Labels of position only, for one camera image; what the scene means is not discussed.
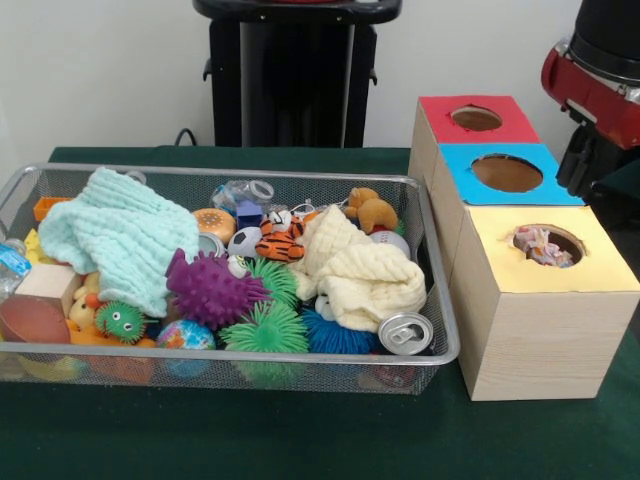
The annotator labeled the blue spiky ball with eyes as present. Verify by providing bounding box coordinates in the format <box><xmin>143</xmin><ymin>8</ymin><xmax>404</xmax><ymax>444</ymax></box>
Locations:
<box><xmin>302</xmin><ymin>305</ymin><xmax>381</xmax><ymax>356</ymax></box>

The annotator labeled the mint green cloth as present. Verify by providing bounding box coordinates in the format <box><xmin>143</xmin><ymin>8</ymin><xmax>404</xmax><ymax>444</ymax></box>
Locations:
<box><xmin>38</xmin><ymin>167</ymin><xmax>203</xmax><ymax>319</ymax></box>

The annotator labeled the pale yellow cloth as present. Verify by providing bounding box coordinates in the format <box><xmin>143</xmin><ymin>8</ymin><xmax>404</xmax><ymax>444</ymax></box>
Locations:
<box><xmin>290</xmin><ymin>205</ymin><xmax>429</xmax><ymax>333</ymax></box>

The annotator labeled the small green ball with eyes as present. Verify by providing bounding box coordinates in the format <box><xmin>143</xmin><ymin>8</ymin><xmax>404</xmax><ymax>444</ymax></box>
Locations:
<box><xmin>96</xmin><ymin>300</ymin><xmax>148</xmax><ymax>344</ymax></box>

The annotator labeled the colourful patterned fabric toy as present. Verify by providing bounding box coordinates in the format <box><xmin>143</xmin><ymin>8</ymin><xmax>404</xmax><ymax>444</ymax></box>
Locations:
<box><xmin>513</xmin><ymin>226</ymin><xmax>576</xmax><ymax>268</ymax></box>

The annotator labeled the orange bear plush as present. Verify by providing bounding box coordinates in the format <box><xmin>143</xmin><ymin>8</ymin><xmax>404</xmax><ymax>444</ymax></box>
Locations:
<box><xmin>343</xmin><ymin>188</ymin><xmax>399</xmax><ymax>236</ymax></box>

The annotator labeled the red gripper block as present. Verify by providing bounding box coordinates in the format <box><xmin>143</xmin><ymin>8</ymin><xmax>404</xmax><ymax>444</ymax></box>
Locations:
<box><xmin>541</xmin><ymin>42</ymin><xmax>640</xmax><ymax>198</ymax></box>

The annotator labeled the dark green table cloth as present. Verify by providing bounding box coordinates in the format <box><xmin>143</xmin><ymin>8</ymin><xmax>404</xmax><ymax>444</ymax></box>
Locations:
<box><xmin>0</xmin><ymin>145</ymin><xmax>640</xmax><ymax>480</ymax></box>

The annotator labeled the tiger plush toy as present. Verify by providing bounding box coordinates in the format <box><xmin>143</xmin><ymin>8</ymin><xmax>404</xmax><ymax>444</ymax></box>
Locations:
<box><xmin>256</xmin><ymin>208</ymin><xmax>306</xmax><ymax>263</ymax></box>

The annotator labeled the black cable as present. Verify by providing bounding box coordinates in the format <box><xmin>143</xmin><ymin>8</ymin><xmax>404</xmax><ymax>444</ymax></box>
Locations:
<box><xmin>175</xmin><ymin>127</ymin><xmax>206</xmax><ymax>149</ymax></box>

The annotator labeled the silver drink can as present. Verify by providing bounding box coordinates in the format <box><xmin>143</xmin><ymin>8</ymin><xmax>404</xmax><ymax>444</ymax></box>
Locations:
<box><xmin>378</xmin><ymin>311</ymin><xmax>437</xmax><ymax>357</ymax></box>

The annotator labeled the clear mesh bin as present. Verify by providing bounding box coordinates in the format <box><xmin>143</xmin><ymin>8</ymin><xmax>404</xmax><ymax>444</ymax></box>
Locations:
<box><xmin>0</xmin><ymin>163</ymin><xmax>462</xmax><ymax>396</ymax></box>

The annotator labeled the purple spiky ball with eyes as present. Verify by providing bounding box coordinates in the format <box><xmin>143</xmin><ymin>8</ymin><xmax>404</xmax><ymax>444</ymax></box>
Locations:
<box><xmin>165</xmin><ymin>250</ymin><xmax>269</xmax><ymax>331</ymax></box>

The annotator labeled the large green spiky ball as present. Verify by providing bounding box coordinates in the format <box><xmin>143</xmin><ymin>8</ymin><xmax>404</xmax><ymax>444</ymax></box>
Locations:
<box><xmin>220</xmin><ymin>300</ymin><xmax>311</xmax><ymax>386</ymax></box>

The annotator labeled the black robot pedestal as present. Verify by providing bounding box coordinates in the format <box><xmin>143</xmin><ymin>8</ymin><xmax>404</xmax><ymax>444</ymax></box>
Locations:
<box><xmin>193</xmin><ymin>0</ymin><xmax>403</xmax><ymax>149</ymax></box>

